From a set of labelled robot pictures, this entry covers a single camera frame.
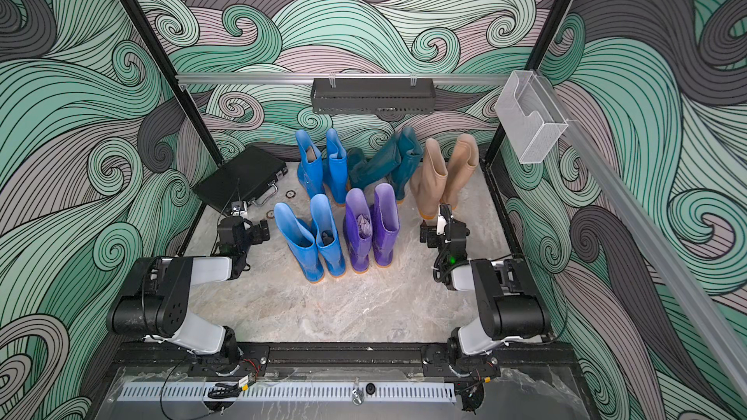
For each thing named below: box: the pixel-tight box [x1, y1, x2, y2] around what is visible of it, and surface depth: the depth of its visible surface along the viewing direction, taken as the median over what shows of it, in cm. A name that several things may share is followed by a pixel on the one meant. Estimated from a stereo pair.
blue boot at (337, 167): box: [326, 128, 349, 207], surface depth 91 cm
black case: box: [192, 144, 288, 215], surface depth 113 cm
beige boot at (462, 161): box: [442, 133, 480, 210], surface depth 92 cm
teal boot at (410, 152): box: [391, 126, 424, 205], surface depth 92 cm
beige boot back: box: [409, 138, 449, 220], surface depth 90 cm
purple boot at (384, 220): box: [369, 182, 401, 268], surface depth 74 cm
